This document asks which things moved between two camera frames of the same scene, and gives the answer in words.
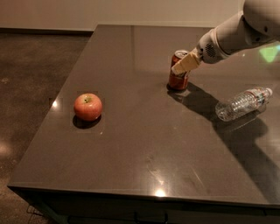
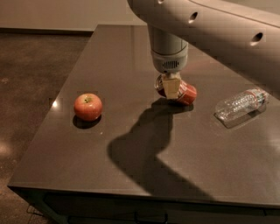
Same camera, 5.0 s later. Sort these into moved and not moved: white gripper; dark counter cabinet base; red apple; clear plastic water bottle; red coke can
Moved: white gripper; red coke can
Not moved: red apple; clear plastic water bottle; dark counter cabinet base
